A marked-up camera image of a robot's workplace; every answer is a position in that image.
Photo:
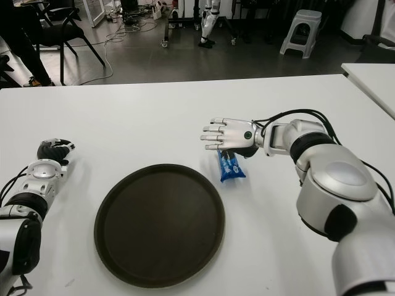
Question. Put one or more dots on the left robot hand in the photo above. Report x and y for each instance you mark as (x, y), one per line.
(54, 151)

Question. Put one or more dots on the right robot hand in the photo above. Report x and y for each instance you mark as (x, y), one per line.
(237, 134)

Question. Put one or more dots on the blue Oreo cookie packet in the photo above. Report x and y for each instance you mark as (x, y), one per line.
(231, 171)

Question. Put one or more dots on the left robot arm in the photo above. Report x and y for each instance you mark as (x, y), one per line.
(34, 191)

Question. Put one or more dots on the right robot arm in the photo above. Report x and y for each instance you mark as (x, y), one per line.
(336, 185)

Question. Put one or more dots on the person in black trousers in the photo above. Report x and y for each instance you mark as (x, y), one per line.
(34, 61)

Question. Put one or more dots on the black office chair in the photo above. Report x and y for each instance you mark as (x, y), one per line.
(4, 63)

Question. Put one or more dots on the white humanoid robot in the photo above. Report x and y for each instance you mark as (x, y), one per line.
(206, 23)

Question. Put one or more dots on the round dark brown tray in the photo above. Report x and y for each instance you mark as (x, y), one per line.
(159, 225)

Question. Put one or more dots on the grey plastic stool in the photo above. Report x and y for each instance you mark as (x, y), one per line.
(305, 17)

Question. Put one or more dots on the white framed panel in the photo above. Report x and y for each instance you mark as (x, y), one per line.
(94, 13)

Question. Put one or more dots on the white side table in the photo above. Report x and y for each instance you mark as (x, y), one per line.
(373, 77)

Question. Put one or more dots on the black armrest seat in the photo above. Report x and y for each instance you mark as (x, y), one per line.
(375, 41)

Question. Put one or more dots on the black metal-frame chair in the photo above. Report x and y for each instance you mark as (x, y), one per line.
(60, 35)

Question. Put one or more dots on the black wheeled gantry frame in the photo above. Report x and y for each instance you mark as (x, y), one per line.
(165, 31)

